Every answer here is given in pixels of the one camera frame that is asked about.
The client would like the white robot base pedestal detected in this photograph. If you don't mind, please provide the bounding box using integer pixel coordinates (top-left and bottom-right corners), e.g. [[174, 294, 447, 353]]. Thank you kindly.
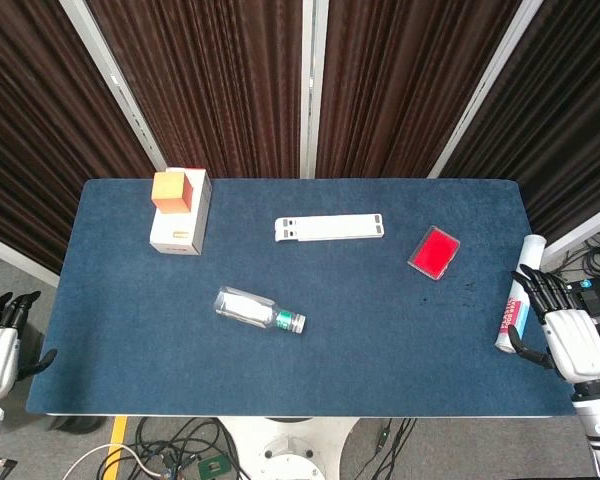
[[219, 415, 361, 480]]

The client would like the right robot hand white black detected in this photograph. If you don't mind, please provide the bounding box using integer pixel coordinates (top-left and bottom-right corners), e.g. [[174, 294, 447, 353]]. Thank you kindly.
[[509, 264, 600, 384]]

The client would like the transparent plastic bottle green label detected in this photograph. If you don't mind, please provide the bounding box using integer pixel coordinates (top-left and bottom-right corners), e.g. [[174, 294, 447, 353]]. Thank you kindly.
[[213, 285, 301, 334]]

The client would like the brown pleated partition panel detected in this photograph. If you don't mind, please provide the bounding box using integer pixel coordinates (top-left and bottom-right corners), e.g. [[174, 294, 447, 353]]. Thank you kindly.
[[85, 0, 307, 179], [442, 0, 600, 245], [0, 0, 154, 275], [315, 0, 524, 179]]

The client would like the white cable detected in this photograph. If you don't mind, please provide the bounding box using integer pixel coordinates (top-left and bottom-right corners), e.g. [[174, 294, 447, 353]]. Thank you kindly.
[[64, 442, 174, 477]]

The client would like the white rolled paper tube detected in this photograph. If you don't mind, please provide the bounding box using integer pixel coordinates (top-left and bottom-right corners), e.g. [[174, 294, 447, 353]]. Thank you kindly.
[[493, 233, 547, 355]]

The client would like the black cable with inline adapter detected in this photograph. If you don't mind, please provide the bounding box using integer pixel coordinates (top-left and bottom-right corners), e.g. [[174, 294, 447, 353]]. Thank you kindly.
[[372, 418, 419, 456]]

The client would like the white folding stand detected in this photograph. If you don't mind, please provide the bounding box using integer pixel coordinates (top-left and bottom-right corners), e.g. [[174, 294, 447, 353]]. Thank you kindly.
[[273, 213, 386, 244]]

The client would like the white cardboard box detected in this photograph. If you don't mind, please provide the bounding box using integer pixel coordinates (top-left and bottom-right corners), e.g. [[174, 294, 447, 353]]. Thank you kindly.
[[148, 168, 213, 257]]

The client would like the yellow floor tape strip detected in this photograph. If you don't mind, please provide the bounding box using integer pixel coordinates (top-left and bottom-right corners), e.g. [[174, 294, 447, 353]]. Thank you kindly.
[[102, 415, 130, 480]]

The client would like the blue table mat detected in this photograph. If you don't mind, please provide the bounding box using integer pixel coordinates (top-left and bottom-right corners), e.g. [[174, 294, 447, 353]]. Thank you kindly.
[[24, 178, 576, 417]]

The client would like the black power strip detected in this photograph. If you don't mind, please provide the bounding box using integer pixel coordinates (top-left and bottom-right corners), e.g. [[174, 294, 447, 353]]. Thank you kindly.
[[562, 277, 600, 319]]

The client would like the red flat plastic case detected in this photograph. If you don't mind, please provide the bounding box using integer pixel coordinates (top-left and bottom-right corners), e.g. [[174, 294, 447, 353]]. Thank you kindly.
[[407, 225, 461, 284]]

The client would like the orange cube block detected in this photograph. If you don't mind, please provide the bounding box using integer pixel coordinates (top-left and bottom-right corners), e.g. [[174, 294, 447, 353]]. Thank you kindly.
[[151, 169, 195, 215]]

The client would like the green circuit board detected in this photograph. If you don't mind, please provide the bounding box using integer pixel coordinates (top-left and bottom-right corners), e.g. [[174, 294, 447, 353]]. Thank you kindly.
[[197, 454, 231, 479]]

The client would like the black cable bundle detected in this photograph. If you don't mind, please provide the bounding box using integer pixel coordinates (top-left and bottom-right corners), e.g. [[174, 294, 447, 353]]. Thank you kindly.
[[562, 224, 600, 286], [128, 417, 247, 480]]

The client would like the white partition frame rail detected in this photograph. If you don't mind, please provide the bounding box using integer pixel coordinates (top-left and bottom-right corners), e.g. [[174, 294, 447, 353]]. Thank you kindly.
[[0, 229, 61, 289], [543, 198, 600, 262]]

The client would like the white partition frame post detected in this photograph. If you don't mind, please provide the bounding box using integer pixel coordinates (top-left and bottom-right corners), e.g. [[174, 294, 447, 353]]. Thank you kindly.
[[59, 0, 169, 171], [428, 0, 551, 179], [299, 0, 329, 179]]

